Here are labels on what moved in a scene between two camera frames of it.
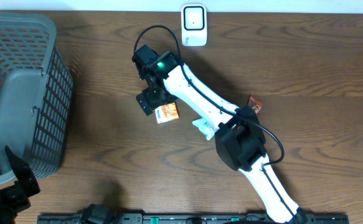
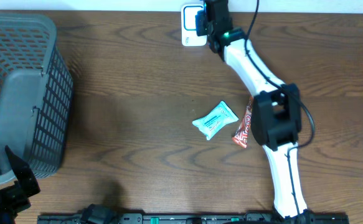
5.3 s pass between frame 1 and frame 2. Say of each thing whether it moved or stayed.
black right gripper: moved
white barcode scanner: stayed
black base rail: stayed
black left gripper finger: stayed
